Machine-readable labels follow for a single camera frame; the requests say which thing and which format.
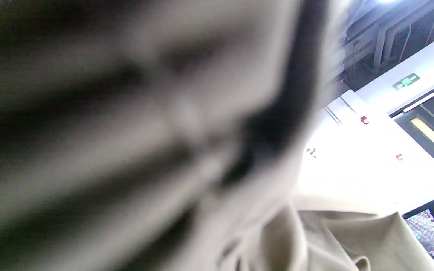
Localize tan shorts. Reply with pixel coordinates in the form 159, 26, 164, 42
0, 0, 434, 271

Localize grey ceiling pipes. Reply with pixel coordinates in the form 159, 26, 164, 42
332, 0, 434, 91

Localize green exit sign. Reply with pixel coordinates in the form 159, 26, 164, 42
393, 73, 421, 91

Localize dark glass doorway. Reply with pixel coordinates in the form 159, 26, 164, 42
388, 77, 434, 181

